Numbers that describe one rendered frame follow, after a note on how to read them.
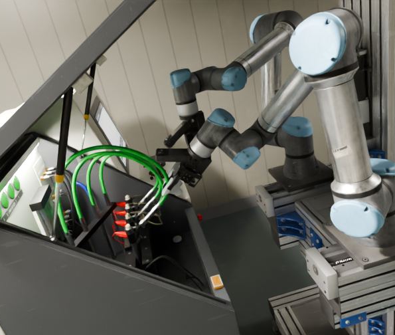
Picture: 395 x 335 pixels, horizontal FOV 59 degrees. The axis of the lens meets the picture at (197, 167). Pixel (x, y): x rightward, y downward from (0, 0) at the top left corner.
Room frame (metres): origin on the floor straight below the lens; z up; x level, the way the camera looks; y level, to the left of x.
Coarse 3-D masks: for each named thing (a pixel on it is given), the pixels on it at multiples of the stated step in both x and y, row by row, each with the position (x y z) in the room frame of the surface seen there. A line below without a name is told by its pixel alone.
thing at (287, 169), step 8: (312, 152) 1.30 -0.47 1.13; (288, 160) 1.32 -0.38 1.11; (296, 160) 1.29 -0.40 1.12; (304, 160) 1.28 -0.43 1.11; (312, 160) 1.29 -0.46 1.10; (288, 168) 1.31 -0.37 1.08; (296, 168) 1.29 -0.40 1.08; (304, 168) 1.28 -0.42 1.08; (312, 168) 1.28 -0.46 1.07; (288, 176) 1.31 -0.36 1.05; (296, 176) 1.28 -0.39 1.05; (304, 176) 1.27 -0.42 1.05; (312, 176) 1.27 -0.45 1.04
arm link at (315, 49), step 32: (320, 32) 0.74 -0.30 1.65; (352, 32) 0.76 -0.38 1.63; (320, 64) 0.73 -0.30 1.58; (352, 64) 0.74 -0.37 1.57; (320, 96) 0.77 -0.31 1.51; (352, 96) 0.74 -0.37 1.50; (352, 128) 0.73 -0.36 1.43; (352, 160) 0.72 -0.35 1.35; (352, 192) 0.71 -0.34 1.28; (384, 192) 0.74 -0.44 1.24; (352, 224) 0.70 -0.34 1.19
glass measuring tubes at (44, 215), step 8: (48, 184) 1.20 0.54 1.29; (40, 192) 1.14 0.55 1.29; (48, 192) 1.16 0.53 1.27; (32, 200) 1.08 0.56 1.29; (40, 200) 1.07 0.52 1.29; (48, 200) 1.17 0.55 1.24; (32, 208) 1.05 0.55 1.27; (40, 208) 1.06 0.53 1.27; (48, 208) 1.14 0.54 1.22; (40, 216) 1.08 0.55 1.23; (48, 216) 1.10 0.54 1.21; (40, 224) 1.05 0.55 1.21; (48, 224) 1.07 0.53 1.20; (56, 224) 1.14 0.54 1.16; (48, 232) 1.07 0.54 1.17; (56, 232) 1.10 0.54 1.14; (64, 240) 1.14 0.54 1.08
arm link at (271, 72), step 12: (276, 12) 1.45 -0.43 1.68; (252, 24) 1.51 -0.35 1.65; (264, 24) 1.45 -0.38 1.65; (252, 36) 1.50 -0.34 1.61; (264, 36) 1.45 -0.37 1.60; (276, 60) 1.44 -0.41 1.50; (264, 72) 1.45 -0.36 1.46; (276, 72) 1.44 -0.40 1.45; (264, 84) 1.45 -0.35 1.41; (276, 84) 1.43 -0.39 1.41; (264, 96) 1.45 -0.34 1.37; (264, 108) 1.45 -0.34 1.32; (276, 144) 1.38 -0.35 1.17
